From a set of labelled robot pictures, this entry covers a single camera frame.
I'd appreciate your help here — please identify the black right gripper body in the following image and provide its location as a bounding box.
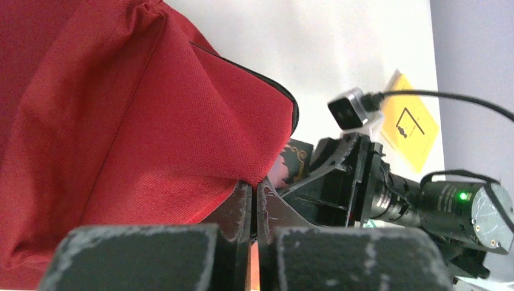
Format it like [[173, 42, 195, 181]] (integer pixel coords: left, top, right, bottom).
[[278, 133, 384, 227]]

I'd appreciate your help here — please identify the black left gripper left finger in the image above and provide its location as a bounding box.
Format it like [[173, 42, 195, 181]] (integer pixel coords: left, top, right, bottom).
[[38, 182, 252, 290]]

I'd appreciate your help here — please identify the blue Jane Eyre book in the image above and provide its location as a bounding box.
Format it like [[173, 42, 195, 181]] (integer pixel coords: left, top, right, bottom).
[[267, 139, 314, 189]]

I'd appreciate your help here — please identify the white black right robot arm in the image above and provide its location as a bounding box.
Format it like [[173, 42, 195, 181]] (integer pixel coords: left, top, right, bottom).
[[278, 133, 513, 279]]

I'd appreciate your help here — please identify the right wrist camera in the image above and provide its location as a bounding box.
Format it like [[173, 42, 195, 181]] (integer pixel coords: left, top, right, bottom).
[[327, 88, 385, 132]]

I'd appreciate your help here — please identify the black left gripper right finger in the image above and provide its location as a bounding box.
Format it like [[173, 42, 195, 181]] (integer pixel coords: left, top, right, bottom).
[[256, 179, 453, 290]]

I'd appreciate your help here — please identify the red student backpack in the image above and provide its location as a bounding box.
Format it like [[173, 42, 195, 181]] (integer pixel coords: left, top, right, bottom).
[[1, 1, 299, 290]]

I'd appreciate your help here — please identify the yellow notebook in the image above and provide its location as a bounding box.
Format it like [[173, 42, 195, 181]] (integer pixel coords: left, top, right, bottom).
[[381, 95, 439, 174]]

